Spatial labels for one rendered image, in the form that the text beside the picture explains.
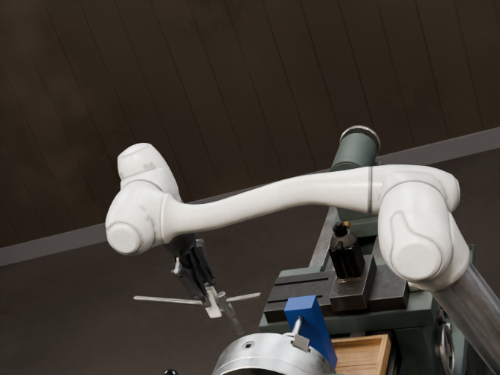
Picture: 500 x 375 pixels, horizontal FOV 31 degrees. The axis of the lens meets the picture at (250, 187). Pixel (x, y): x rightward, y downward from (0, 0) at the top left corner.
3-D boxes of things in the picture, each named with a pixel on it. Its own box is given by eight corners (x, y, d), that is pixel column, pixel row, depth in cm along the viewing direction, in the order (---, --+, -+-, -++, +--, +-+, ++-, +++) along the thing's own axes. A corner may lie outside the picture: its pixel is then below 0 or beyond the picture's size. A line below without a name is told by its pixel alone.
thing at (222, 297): (247, 329, 213) (225, 290, 209) (243, 335, 211) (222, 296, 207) (239, 330, 214) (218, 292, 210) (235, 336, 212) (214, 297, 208)
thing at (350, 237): (355, 247, 261) (352, 238, 260) (328, 251, 264) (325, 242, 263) (359, 232, 268) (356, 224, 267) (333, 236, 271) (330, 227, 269)
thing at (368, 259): (367, 308, 259) (362, 294, 257) (332, 312, 263) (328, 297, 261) (376, 267, 277) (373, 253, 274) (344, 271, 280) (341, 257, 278)
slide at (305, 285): (407, 309, 261) (402, 296, 259) (267, 323, 277) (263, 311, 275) (414, 272, 276) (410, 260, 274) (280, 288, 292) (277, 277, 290)
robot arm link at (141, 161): (146, 204, 207) (132, 233, 196) (115, 145, 201) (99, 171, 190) (189, 190, 204) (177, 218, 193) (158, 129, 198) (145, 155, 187)
